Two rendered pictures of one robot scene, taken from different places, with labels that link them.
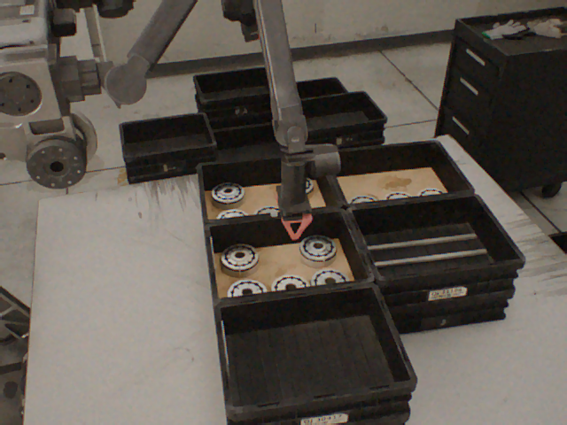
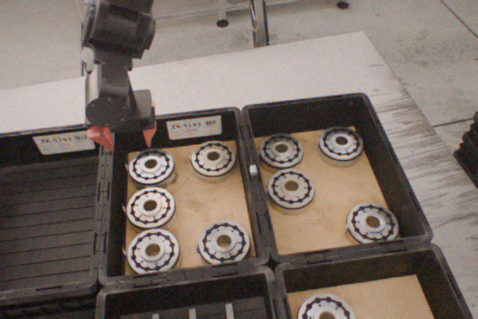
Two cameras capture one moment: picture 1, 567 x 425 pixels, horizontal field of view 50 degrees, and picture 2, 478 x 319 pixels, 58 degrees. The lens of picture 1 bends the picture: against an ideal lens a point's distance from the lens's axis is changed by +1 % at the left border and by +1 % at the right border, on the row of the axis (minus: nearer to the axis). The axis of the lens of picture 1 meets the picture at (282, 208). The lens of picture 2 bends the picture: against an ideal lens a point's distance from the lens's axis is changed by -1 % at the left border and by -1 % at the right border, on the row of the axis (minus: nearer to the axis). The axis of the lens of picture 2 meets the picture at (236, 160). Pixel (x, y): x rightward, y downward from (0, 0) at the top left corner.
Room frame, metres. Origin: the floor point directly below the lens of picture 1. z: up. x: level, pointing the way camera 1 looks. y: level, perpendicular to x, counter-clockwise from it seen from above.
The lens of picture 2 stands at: (1.31, -0.51, 1.63)
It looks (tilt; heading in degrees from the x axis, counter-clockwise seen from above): 51 degrees down; 95
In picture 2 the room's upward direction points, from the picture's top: 2 degrees counter-clockwise
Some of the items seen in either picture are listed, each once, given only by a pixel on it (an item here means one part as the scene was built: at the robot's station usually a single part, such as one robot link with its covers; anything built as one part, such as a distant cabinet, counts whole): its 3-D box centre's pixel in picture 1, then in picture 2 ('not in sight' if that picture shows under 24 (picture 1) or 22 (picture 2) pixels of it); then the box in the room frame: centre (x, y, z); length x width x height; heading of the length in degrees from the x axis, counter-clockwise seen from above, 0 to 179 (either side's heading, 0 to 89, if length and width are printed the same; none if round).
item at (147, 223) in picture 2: (291, 289); (150, 207); (1.08, -0.02, 0.86); 0.10 x 0.10 x 0.01
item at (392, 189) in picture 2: (267, 200); (322, 182); (1.45, 0.05, 0.87); 0.40 x 0.30 x 0.11; 100
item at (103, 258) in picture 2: (284, 254); (180, 185); (1.15, -0.01, 0.92); 0.40 x 0.30 x 0.02; 100
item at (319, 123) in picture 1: (334, 150); not in sight; (2.51, -0.26, 0.37); 0.40 x 0.30 x 0.45; 106
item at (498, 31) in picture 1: (505, 29); not in sight; (2.77, -1.05, 0.88); 0.25 x 0.19 x 0.03; 106
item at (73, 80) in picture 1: (76, 78); not in sight; (1.08, 0.40, 1.45); 0.09 x 0.08 x 0.12; 16
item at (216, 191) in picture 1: (228, 192); (341, 142); (1.50, 0.17, 0.86); 0.10 x 0.10 x 0.01
